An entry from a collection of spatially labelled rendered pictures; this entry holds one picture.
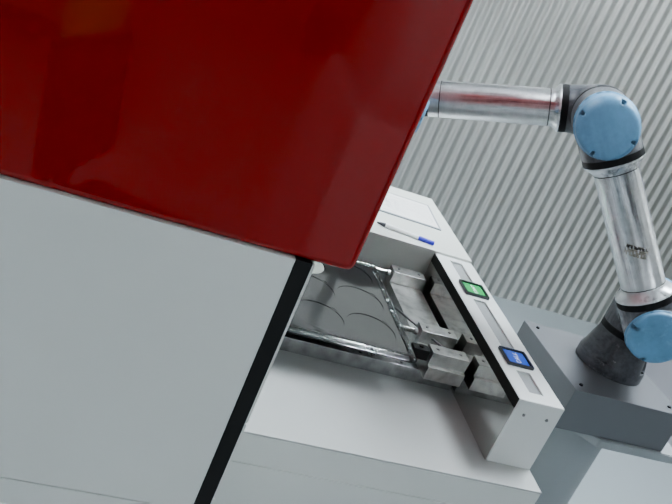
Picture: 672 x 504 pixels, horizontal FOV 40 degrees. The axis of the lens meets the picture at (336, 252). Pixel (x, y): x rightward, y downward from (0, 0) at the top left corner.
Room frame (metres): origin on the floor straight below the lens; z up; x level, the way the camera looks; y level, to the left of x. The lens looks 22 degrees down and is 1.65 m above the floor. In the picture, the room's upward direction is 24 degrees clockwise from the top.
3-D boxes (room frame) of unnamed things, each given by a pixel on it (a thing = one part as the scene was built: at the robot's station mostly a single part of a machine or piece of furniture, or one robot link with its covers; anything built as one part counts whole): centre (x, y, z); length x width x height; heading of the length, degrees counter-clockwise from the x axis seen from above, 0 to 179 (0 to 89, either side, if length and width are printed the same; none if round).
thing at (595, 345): (1.87, -0.64, 0.96); 0.15 x 0.15 x 0.10
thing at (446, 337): (1.68, -0.25, 0.89); 0.08 x 0.03 x 0.03; 110
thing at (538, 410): (1.71, -0.34, 0.89); 0.55 x 0.09 x 0.14; 20
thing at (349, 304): (1.65, 0.02, 0.90); 0.34 x 0.34 x 0.01; 20
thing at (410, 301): (1.76, -0.22, 0.87); 0.36 x 0.08 x 0.03; 20
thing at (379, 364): (1.56, -0.08, 0.84); 0.50 x 0.02 x 0.03; 110
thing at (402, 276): (1.91, -0.17, 0.89); 0.08 x 0.03 x 0.03; 110
